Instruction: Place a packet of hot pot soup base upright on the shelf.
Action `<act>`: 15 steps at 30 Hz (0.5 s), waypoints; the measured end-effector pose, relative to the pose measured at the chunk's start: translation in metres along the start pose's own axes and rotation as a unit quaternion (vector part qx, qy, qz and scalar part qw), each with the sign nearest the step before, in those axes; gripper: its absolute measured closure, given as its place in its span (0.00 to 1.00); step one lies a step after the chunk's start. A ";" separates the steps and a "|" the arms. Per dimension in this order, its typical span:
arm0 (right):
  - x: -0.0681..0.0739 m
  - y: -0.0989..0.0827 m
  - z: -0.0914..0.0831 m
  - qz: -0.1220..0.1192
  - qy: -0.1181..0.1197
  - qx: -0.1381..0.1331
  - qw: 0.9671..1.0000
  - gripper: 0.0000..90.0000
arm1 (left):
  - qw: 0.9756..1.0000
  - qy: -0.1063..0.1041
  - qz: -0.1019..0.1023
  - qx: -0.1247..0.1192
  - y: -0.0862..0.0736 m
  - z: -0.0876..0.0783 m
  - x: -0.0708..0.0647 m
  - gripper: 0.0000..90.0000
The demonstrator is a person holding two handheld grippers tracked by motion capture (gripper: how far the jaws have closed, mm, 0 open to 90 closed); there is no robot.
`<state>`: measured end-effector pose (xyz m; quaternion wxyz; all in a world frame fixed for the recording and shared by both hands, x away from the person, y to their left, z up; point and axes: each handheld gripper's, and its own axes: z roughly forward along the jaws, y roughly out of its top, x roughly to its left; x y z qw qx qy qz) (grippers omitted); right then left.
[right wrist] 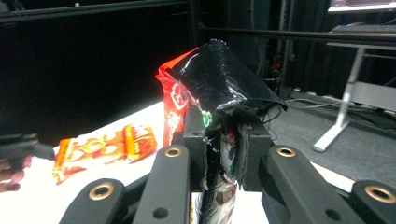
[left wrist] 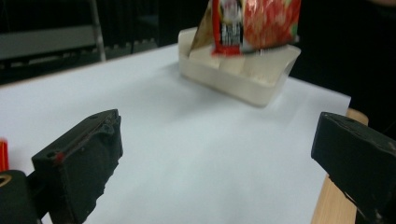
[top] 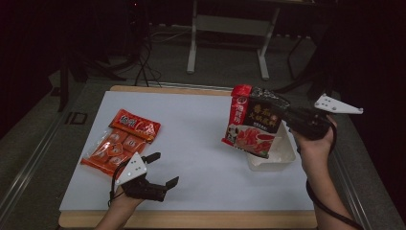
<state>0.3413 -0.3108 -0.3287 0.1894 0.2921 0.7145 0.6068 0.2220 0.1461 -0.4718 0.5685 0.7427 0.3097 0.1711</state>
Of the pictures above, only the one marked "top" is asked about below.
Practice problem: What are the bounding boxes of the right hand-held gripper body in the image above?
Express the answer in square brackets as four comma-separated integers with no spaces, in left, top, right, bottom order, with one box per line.
[282,92,365,142]

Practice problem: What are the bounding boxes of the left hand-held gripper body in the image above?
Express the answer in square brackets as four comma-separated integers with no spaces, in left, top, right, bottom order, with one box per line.
[114,151,169,203]

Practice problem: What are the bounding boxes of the red and black sauce packet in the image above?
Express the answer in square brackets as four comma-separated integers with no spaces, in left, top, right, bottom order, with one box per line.
[221,84,291,160]

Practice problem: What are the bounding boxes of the white plastic container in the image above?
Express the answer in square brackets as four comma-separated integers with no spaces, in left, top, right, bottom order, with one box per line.
[246,122,298,173]

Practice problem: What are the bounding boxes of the person's left hand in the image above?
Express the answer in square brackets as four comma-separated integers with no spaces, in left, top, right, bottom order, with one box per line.
[109,184,146,210]

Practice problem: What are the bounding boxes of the person's right hand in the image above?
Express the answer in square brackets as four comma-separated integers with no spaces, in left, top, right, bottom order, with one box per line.
[291,114,338,164]

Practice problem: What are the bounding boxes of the orange clear snack packet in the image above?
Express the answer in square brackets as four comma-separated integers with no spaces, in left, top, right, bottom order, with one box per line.
[79,108,162,177]

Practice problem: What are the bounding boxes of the white table mat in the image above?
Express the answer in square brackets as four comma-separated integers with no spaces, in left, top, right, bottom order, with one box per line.
[59,90,316,212]

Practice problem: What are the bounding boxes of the white metal stand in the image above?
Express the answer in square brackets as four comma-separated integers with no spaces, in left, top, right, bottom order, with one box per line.
[186,0,282,81]

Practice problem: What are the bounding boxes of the black tripod stand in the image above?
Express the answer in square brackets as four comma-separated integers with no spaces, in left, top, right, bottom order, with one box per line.
[56,44,128,113]

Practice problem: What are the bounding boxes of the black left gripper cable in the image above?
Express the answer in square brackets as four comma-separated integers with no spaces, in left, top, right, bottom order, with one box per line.
[108,159,129,207]

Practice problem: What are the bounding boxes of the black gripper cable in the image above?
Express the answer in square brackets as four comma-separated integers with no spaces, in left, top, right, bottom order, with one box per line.
[108,159,129,207]
[296,123,366,230]

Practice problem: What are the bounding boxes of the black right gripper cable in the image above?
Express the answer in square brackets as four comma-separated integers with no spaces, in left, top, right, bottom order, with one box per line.
[296,123,366,230]

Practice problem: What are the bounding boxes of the black floor bracket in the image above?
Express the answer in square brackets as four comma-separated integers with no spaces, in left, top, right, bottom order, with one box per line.
[64,111,88,126]

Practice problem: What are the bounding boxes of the black floor cables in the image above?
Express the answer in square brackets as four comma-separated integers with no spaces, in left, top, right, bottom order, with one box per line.
[133,37,165,88]

